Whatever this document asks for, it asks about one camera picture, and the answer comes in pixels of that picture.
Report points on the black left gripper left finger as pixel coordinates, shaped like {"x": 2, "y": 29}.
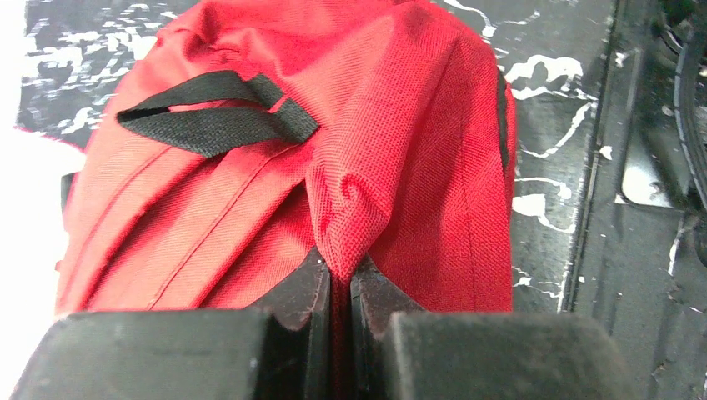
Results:
{"x": 277, "y": 348}

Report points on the red student backpack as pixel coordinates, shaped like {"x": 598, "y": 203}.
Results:
{"x": 256, "y": 131}

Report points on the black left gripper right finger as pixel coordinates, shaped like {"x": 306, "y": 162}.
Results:
{"x": 402, "y": 351}

